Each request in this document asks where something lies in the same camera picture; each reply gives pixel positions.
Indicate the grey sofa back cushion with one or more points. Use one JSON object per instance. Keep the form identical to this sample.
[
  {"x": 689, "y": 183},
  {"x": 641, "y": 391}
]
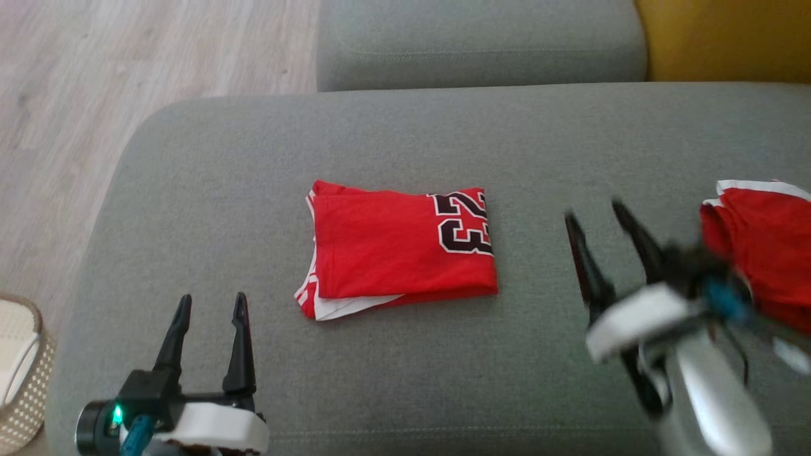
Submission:
[{"x": 475, "y": 38}]

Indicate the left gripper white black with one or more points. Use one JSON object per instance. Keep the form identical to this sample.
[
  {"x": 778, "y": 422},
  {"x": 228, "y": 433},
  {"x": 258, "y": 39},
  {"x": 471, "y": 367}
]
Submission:
[{"x": 222, "y": 427}]

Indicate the beige woven laundry basket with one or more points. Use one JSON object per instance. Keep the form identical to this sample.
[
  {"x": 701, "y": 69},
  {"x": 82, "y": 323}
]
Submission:
[{"x": 25, "y": 392}]

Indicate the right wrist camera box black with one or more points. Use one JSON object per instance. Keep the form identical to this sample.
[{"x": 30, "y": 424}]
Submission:
[{"x": 697, "y": 269}]

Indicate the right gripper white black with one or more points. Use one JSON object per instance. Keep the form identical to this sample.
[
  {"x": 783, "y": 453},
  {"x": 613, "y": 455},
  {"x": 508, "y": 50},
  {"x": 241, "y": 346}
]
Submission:
[{"x": 640, "y": 320}]

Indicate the red shorts white stripe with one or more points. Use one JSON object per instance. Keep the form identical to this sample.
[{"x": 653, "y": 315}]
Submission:
[{"x": 766, "y": 253}]

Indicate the yellow cushion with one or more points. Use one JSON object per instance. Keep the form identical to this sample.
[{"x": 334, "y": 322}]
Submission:
[{"x": 728, "y": 38}]

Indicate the red white basketball jersey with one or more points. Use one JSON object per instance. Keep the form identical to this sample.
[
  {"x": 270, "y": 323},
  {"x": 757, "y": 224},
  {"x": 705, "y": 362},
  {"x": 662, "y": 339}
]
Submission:
[{"x": 380, "y": 247}]

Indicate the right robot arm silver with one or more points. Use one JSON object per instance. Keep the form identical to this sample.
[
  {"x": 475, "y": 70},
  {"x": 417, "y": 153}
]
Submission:
[{"x": 709, "y": 405}]

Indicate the grey sofa seat cushion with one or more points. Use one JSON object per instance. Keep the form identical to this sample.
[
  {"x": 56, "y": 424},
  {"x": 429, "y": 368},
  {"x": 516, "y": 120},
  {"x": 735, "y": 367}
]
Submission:
[{"x": 412, "y": 139}]

